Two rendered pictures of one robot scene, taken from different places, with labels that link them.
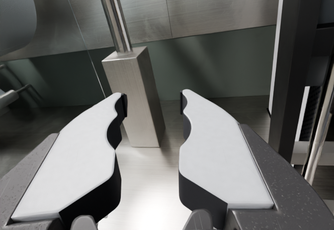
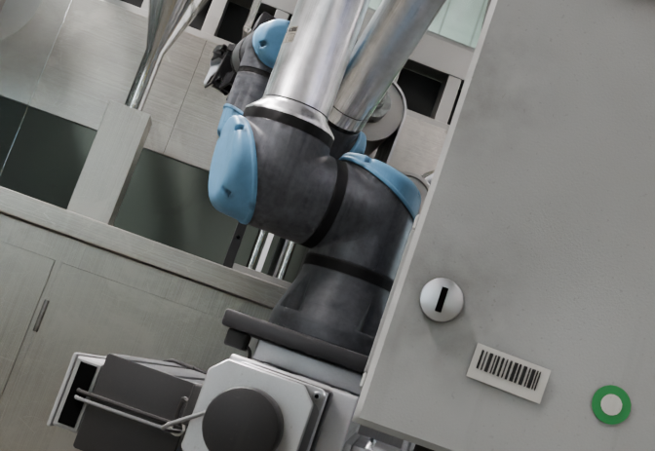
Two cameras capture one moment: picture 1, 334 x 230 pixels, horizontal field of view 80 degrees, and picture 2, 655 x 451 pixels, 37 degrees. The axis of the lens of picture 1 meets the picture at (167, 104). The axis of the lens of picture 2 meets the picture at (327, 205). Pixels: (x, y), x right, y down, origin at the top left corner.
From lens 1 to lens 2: 1.69 m
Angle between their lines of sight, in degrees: 45
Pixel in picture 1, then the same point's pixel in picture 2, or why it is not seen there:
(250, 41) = not seen: hidden behind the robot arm
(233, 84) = (213, 257)
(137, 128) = (93, 195)
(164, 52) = (140, 167)
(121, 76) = (120, 125)
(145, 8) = (149, 103)
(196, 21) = (203, 150)
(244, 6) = not seen: hidden behind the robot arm
